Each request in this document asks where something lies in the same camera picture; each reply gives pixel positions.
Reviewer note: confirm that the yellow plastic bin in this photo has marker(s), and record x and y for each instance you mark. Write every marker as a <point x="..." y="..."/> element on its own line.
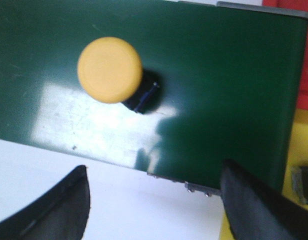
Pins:
<point x="297" y="156"/>

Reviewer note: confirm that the red plastic bin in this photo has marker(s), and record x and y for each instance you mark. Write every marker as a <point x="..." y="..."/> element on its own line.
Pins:
<point x="302" y="5"/>

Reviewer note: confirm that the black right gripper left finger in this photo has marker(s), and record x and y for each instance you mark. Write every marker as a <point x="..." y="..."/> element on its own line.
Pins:
<point x="61" y="213"/>

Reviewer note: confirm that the aluminium conveyor frame rail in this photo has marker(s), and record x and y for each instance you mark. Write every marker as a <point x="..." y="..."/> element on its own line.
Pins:
<point x="191" y="187"/>

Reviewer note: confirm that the yellow mushroom push button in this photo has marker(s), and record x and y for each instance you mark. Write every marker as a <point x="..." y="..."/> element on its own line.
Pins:
<point x="110" y="70"/>
<point x="299" y="180"/>

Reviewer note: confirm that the green conveyor belt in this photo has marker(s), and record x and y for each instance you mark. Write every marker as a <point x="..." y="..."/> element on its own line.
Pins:
<point x="228" y="80"/>

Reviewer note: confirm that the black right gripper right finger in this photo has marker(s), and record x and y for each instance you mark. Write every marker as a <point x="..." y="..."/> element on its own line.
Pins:
<point x="255" y="211"/>

